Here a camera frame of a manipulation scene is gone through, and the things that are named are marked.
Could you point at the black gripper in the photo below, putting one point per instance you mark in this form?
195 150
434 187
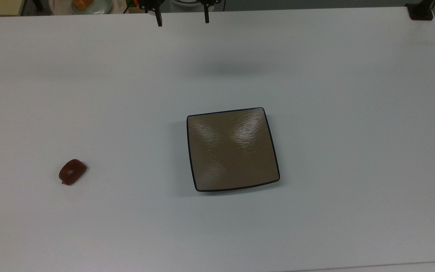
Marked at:
150 3

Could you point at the small round reddish-brown food item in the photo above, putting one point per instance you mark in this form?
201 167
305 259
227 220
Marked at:
72 172

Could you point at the pale green round plate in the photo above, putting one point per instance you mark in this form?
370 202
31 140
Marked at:
102 6

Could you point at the orange food piece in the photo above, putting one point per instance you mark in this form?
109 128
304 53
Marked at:
82 4

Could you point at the square brown ceramic plate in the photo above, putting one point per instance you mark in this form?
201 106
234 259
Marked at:
232 149

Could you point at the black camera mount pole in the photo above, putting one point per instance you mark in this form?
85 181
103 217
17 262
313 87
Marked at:
420 12

